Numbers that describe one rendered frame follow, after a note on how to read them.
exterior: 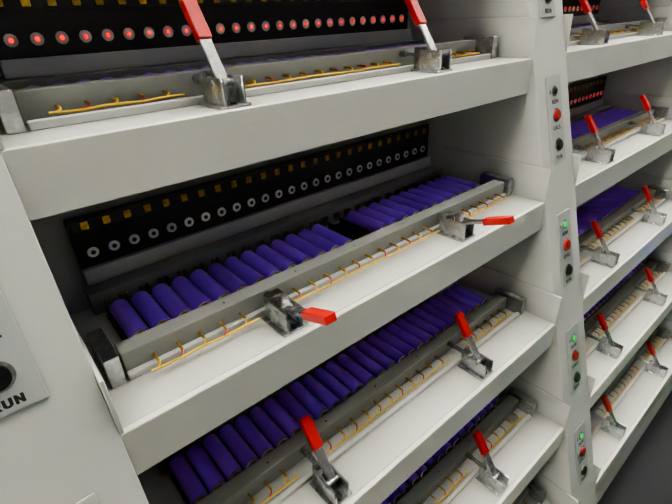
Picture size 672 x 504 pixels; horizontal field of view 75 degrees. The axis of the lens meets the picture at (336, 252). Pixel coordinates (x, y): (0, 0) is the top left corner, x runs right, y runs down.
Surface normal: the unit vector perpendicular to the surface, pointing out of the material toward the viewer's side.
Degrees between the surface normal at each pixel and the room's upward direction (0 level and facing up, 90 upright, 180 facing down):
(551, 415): 90
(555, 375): 90
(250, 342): 15
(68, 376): 90
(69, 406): 90
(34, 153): 105
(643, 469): 0
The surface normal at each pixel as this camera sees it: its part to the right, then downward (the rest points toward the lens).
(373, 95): 0.65, 0.33
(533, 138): -0.76, 0.33
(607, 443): -0.04, -0.88
